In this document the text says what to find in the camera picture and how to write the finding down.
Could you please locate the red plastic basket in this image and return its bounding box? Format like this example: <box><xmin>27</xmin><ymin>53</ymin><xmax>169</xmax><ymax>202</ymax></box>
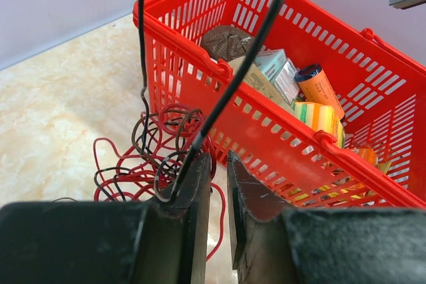
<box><xmin>144</xmin><ymin>0</ymin><xmax>425</xmax><ymax>208</ymax></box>

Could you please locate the orange cylindrical can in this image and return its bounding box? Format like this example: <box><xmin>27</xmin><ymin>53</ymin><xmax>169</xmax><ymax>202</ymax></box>
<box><xmin>294</xmin><ymin>64</ymin><xmax>345</xmax><ymax>121</ymax></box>

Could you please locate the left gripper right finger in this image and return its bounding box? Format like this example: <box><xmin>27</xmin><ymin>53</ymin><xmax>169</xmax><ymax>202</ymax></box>
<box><xmin>227</xmin><ymin>152</ymin><xmax>425</xmax><ymax>283</ymax></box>

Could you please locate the brown cardboard box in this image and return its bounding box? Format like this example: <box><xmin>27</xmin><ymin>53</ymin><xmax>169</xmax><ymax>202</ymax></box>
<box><xmin>243</xmin><ymin>62</ymin><xmax>294</xmax><ymax>113</ymax></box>

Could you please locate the black wire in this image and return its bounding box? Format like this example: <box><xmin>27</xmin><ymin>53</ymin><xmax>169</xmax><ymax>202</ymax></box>
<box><xmin>93</xmin><ymin>0</ymin><xmax>304</xmax><ymax>204</ymax></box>

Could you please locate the brown round lid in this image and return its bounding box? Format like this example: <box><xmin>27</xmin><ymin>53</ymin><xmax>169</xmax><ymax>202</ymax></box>
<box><xmin>200</xmin><ymin>25</ymin><xmax>254</xmax><ymax>62</ymax></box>

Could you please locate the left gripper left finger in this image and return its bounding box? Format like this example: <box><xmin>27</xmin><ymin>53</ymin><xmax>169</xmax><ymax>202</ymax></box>
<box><xmin>1</xmin><ymin>154</ymin><xmax>211</xmax><ymax>283</ymax></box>

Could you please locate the teal small box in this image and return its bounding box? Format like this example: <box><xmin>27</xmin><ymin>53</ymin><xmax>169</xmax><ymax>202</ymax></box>
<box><xmin>254</xmin><ymin>49</ymin><xmax>300</xmax><ymax>106</ymax></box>

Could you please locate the striped sponge in basket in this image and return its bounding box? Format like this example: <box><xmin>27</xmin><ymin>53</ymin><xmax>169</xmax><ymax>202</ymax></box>
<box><xmin>294</xmin><ymin>102</ymin><xmax>345</xmax><ymax>148</ymax></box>

